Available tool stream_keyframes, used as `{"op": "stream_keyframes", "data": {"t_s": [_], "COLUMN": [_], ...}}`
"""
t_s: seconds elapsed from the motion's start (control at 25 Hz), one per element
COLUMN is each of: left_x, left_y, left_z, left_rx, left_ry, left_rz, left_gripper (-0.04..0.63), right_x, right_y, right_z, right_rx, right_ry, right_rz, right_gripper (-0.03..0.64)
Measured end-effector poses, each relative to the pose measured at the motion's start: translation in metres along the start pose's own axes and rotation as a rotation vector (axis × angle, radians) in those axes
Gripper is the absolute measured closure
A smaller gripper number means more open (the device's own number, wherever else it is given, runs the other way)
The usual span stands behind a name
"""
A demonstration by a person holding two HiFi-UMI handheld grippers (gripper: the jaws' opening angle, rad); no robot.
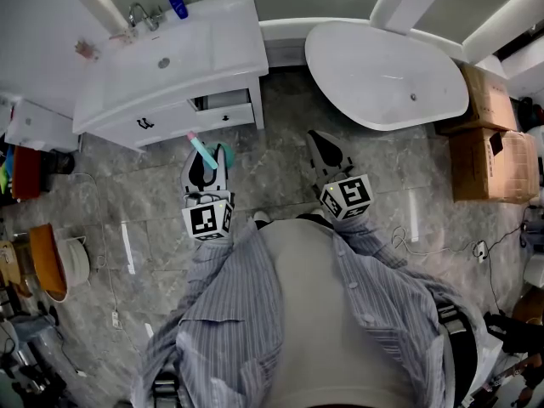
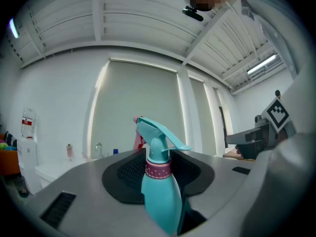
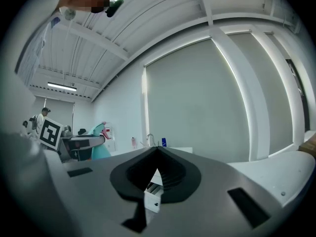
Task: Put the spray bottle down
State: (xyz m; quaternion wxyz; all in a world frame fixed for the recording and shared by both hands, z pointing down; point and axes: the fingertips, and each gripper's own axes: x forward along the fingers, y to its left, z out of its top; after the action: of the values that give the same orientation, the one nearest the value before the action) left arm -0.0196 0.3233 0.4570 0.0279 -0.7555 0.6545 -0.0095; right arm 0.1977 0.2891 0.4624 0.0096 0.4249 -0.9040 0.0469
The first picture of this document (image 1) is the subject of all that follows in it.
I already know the large open cardboard box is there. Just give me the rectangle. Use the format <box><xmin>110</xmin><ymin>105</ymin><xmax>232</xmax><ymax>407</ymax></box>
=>
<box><xmin>448</xmin><ymin>126</ymin><xmax>541</xmax><ymax>205</ymax></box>

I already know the red plastic container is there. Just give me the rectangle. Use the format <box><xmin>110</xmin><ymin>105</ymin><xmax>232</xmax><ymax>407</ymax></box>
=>
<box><xmin>11</xmin><ymin>145</ymin><xmax>43</xmax><ymax>201</ymax></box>

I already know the white vanity drawer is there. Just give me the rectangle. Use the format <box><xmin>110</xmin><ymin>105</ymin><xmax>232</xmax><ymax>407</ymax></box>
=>
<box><xmin>189</xmin><ymin>88</ymin><xmax>256</xmax><ymax>132</ymax></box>

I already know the white cable with plug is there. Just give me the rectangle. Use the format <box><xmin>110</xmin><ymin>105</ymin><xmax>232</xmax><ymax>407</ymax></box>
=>
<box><xmin>390</xmin><ymin>225</ymin><xmax>489</xmax><ymax>264</ymax></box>

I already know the black cable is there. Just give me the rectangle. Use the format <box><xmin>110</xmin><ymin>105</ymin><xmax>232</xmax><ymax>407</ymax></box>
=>
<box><xmin>482</xmin><ymin>221</ymin><xmax>528</xmax><ymax>314</ymax></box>

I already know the white plastic basin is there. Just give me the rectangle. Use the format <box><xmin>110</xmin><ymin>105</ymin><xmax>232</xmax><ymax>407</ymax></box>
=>
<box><xmin>57</xmin><ymin>235</ymin><xmax>91</xmax><ymax>288</ymax></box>

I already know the person's left forearm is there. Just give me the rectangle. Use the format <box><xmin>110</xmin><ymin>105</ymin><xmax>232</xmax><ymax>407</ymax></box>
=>
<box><xmin>180</xmin><ymin>227</ymin><xmax>260</xmax><ymax>326</ymax></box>

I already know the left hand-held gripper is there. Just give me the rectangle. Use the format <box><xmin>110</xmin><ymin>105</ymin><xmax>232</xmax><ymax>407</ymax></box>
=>
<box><xmin>180</xmin><ymin>144</ymin><xmax>236</xmax><ymax>242</ymax></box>

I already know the blue bottle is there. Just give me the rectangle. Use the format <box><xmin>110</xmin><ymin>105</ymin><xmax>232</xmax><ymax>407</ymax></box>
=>
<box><xmin>167</xmin><ymin>0</ymin><xmax>190</xmax><ymax>20</ymax></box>

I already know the white cable with power strip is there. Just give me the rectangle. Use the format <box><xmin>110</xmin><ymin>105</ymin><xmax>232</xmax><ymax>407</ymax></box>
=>
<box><xmin>67</xmin><ymin>172</ymin><xmax>141</xmax><ymax>356</ymax></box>

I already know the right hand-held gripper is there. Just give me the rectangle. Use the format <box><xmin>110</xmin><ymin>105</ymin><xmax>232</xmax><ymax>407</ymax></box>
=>
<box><xmin>306</xmin><ymin>130</ymin><xmax>376</xmax><ymax>222</ymax></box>

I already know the person's torso striped shirt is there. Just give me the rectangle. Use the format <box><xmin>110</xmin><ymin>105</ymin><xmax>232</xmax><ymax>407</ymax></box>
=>
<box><xmin>130</xmin><ymin>217</ymin><xmax>494</xmax><ymax>408</ymax></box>

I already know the orange plastic basin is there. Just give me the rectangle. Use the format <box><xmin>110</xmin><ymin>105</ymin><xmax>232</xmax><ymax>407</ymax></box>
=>
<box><xmin>28</xmin><ymin>223</ymin><xmax>69</xmax><ymax>303</ymax></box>

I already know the person's right forearm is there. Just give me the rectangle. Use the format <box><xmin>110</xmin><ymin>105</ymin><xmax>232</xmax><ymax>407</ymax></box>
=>
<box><xmin>331</xmin><ymin>214</ymin><xmax>409</xmax><ymax>271</ymax></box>

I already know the white vanity sink cabinet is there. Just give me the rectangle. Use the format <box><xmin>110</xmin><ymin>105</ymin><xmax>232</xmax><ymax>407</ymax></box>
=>
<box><xmin>71</xmin><ymin>0</ymin><xmax>270</xmax><ymax>152</ymax></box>

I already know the chrome faucet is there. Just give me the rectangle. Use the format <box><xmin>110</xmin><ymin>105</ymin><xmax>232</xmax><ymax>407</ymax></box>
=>
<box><xmin>127</xmin><ymin>1</ymin><xmax>165</xmax><ymax>32</ymax></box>

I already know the flat cardboard box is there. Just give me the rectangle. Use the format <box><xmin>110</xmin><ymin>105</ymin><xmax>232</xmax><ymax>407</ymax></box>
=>
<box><xmin>437</xmin><ymin>60</ymin><xmax>519</xmax><ymax>136</ymax></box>

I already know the white bathtub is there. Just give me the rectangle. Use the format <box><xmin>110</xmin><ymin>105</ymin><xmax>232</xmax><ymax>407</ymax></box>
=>
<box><xmin>304</xmin><ymin>20</ymin><xmax>470</xmax><ymax>133</ymax></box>

